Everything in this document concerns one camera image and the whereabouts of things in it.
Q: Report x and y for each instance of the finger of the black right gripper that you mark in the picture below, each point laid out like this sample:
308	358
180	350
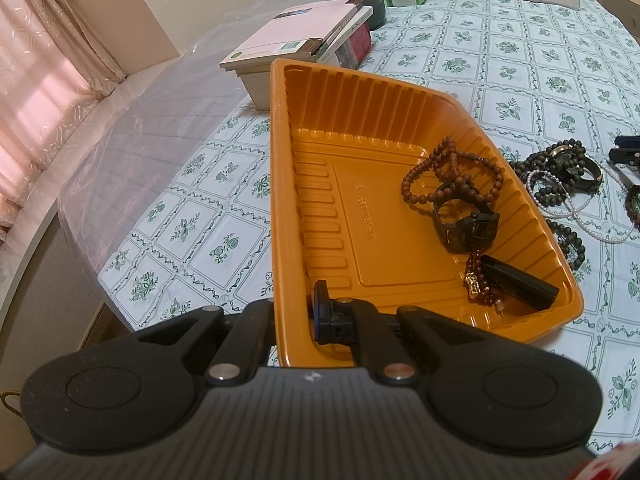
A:
626	151

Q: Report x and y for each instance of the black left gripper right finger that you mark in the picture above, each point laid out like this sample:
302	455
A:
368	333

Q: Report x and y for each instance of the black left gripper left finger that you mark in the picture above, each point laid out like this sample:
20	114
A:
245	346

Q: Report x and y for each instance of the orange plastic tray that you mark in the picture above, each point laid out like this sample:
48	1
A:
341	142

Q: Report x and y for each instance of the black wrist watch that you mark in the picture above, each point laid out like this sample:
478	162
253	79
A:
476	230

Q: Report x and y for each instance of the black cylinder tube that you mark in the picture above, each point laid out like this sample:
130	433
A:
536	293

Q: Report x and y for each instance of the green floral bed sheet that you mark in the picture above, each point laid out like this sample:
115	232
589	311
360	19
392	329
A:
531	74

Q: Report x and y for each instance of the stack of books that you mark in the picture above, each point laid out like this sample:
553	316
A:
328	32

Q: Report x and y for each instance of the pink curtain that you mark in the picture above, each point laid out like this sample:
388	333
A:
53	72

